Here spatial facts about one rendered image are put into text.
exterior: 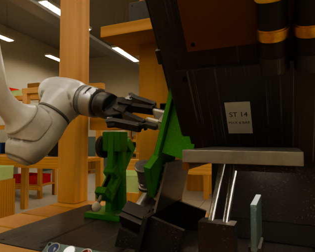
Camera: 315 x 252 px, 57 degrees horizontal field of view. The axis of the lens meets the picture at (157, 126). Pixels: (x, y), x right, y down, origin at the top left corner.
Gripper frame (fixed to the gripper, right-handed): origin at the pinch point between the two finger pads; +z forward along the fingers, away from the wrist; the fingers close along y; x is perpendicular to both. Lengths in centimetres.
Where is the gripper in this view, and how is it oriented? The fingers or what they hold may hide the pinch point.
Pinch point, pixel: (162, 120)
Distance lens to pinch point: 75.0
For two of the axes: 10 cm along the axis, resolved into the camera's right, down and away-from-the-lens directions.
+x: 1.2, 7.2, 6.9
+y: 4.6, -6.5, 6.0
